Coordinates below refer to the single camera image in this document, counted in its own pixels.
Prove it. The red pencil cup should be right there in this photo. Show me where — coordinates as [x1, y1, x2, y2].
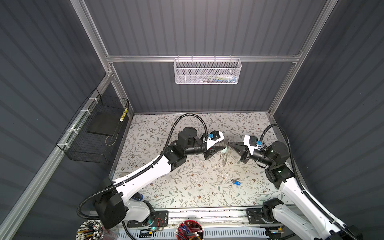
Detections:
[175, 220, 204, 240]

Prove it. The yellow marker pen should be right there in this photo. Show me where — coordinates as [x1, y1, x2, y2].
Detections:
[119, 108, 128, 122]

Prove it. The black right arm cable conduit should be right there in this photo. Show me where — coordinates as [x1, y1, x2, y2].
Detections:
[259, 123, 361, 240]

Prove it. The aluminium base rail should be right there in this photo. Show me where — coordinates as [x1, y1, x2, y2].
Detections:
[117, 206, 299, 240]

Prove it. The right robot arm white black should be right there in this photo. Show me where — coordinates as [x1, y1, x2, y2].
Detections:
[229, 142, 363, 240]

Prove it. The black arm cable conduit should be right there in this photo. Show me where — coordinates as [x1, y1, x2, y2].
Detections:
[259, 123, 361, 240]
[76, 113, 209, 220]

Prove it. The aluminium frame corner post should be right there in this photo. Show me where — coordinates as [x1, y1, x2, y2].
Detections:
[70, 0, 135, 118]

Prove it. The horizontal aluminium frame bar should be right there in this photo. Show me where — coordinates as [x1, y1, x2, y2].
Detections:
[106, 55, 301, 63]

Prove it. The perforated metal ring plate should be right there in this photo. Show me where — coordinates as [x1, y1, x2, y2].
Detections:
[221, 147, 229, 167]

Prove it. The black foam pad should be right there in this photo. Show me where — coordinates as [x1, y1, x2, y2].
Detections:
[87, 113, 121, 137]

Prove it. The blue black stapler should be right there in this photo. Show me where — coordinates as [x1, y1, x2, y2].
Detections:
[132, 193, 144, 202]

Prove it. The clear pencil jar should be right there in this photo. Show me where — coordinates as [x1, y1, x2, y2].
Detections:
[75, 220, 119, 240]

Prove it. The white wire mesh basket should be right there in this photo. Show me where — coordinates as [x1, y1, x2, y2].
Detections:
[173, 60, 242, 85]

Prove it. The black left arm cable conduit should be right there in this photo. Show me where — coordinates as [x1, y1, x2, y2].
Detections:
[76, 113, 209, 220]

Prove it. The black wire basket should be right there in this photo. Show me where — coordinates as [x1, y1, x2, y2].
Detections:
[57, 91, 130, 164]

